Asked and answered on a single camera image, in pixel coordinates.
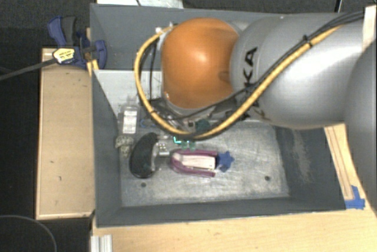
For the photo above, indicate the pale wood flat board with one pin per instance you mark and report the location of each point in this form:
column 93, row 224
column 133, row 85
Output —
column 64, row 142

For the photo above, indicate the blue star-shaped toy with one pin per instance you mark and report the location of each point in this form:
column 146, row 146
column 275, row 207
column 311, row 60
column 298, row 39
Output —
column 226, row 160

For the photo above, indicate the purple stapler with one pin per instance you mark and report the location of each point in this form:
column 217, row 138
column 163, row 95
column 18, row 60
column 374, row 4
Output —
column 194, row 164

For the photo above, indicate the grey-green mottled toy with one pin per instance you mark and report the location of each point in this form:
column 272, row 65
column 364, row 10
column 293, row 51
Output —
column 123, row 145

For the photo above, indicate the black curved case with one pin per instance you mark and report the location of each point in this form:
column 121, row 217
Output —
column 141, row 156

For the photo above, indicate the grey metal bin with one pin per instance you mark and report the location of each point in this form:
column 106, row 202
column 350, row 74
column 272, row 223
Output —
column 250, row 156

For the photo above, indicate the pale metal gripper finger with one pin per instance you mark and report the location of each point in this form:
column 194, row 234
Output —
column 164, row 152
column 162, row 145

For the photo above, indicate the clear plastic bottle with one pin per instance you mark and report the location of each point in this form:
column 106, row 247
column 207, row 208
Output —
column 129, row 119

